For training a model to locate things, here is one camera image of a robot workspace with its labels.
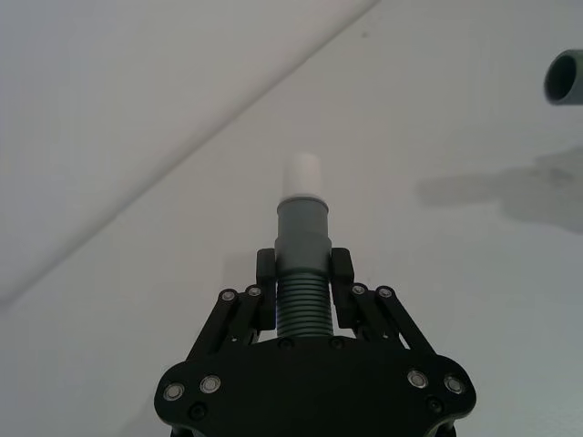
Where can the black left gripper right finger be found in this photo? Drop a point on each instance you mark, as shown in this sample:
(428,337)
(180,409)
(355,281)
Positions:
(342,291)

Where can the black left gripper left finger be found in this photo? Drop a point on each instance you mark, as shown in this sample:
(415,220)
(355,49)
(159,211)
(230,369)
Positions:
(266,296)

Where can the grey plastic tube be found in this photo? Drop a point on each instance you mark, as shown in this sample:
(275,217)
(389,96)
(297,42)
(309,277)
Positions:
(569,79)

